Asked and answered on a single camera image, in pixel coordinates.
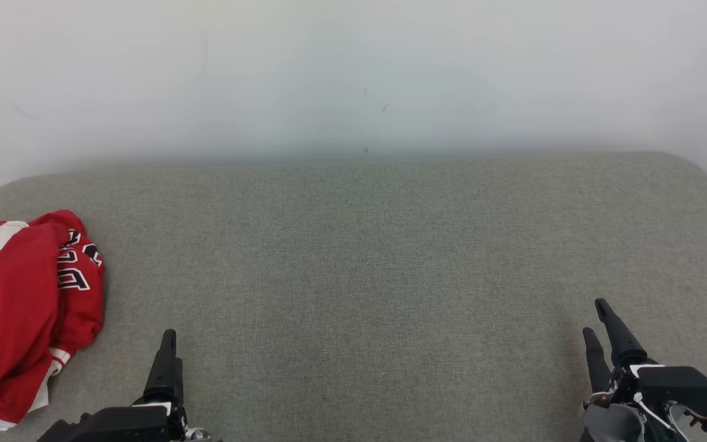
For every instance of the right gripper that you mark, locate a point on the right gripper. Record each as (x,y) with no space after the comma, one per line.
(611,423)

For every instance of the grey-green fabric sofa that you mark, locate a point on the grey-green fabric sofa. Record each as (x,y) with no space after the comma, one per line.
(353,276)

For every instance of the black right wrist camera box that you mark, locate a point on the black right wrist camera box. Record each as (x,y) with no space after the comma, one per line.
(685,387)

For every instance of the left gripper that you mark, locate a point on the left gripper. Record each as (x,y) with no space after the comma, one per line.
(177,430)

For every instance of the red shorts white stripe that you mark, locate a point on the red shorts white stripe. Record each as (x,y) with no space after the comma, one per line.
(16,307)

